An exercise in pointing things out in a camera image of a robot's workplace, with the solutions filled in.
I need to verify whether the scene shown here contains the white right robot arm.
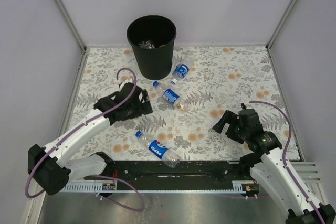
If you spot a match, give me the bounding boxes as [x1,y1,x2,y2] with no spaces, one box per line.
[212,108,335,223]

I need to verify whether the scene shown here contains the black plastic bin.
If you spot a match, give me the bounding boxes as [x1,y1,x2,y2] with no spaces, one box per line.
[127,15,177,80]

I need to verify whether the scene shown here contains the clear bottle red cap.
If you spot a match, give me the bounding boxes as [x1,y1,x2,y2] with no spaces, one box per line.
[139,40,156,49]

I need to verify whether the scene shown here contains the white slotted cable duct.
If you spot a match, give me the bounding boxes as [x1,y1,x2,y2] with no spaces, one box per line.
[61,182,117,193]

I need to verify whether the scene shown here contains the Pepsi bottle blue cap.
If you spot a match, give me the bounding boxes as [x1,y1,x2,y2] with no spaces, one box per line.
[135,131,181,168]

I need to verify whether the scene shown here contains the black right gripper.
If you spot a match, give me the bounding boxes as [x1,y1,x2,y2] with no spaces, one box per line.
[212,110,249,145]

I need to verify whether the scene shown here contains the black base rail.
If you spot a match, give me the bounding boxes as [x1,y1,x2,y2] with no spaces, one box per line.
[83,159,260,191]

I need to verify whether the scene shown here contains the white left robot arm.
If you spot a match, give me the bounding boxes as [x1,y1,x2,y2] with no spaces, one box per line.
[27,82,153,195]

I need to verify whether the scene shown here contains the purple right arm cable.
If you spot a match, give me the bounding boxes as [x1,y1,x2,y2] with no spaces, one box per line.
[248,100,325,224]

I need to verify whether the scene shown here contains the blue label bottle white cap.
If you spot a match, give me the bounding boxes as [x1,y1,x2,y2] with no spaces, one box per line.
[171,55,195,85]

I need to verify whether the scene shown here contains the floral table mat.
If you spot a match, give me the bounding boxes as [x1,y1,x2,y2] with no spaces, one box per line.
[70,46,300,161]

